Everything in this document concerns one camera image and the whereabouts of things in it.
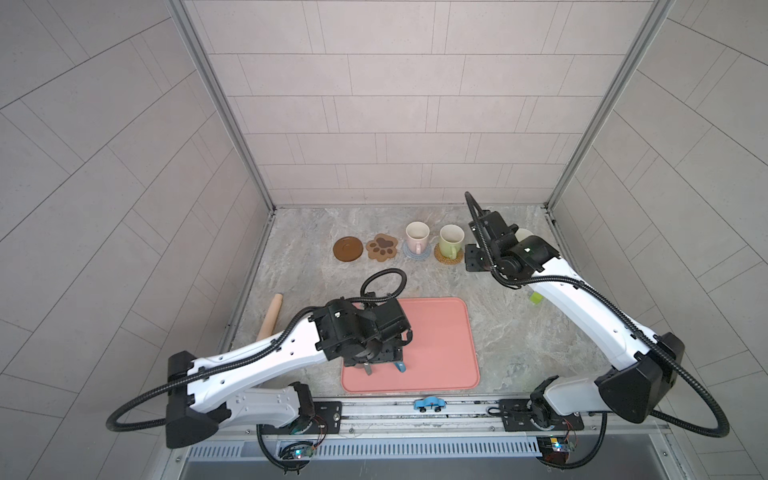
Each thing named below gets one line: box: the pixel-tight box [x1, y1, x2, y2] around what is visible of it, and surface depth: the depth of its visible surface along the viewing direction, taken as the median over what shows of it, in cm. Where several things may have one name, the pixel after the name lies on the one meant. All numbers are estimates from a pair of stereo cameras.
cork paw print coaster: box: [366, 233, 398, 262], surface depth 106 cm
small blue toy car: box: [413, 396, 447, 413], surface depth 73 cm
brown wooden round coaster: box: [333, 236, 364, 262], surface depth 106 cm
